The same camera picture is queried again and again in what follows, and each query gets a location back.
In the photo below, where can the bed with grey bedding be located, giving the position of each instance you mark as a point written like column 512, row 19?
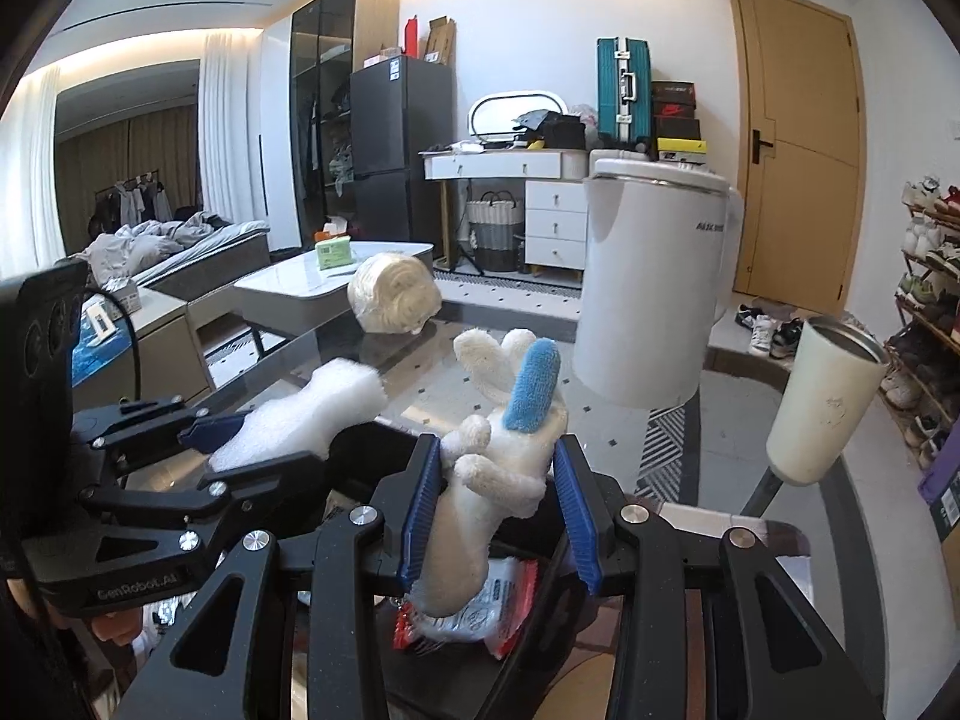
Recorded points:
column 154, row 249

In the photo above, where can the dark glass wardrobe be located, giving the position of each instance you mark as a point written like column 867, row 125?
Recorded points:
column 329, row 42

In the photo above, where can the person's left hand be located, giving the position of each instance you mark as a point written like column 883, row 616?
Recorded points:
column 120, row 627

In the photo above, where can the wooden shoe rack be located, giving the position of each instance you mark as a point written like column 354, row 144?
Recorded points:
column 921, row 387

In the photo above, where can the red white wipes packet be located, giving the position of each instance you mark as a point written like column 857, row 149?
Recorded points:
column 494, row 617

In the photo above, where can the cream bagged yarn bundle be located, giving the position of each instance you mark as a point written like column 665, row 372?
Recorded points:
column 393, row 294

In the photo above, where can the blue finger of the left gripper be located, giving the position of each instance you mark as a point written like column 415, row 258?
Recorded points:
column 208, row 433
column 285, row 494

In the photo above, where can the white cylindrical appliance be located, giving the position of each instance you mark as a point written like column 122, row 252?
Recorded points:
column 661, row 257

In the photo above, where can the white blue plush bunny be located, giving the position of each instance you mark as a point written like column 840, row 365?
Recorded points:
column 496, row 466

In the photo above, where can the teal suitcase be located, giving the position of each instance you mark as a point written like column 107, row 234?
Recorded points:
column 624, row 94

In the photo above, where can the black cardboard box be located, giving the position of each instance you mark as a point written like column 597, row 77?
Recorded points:
column 362, row 457

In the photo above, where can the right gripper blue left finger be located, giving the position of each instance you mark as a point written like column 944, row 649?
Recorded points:
column 423, row 481

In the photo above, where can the black refrigerator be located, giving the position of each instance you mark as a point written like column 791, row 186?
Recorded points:
column 401, row 108

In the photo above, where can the striped laundry basket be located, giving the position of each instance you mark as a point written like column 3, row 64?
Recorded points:
column 496, row 221

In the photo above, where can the stacked shoe boxes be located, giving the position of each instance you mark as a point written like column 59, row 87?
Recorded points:
column 676, row 123

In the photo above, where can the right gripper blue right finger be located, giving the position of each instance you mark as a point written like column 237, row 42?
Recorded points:
column 587, row 500

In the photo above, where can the white coffee table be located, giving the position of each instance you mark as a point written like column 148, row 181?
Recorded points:
column 296, row 295

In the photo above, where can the oval white mirror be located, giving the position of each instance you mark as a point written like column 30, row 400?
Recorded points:
column 500, row 118

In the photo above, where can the purple bag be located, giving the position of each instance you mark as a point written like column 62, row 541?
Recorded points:
column 940, row 474

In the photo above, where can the white drawer desk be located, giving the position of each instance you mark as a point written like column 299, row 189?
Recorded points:
column 548, row 182

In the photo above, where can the cream trash bin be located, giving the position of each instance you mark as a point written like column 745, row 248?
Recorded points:
column 836, row 372

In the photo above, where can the wooden door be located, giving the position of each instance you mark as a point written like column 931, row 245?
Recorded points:
column 802, row 161

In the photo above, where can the green tissue box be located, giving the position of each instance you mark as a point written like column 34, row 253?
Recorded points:
column 333, row 252

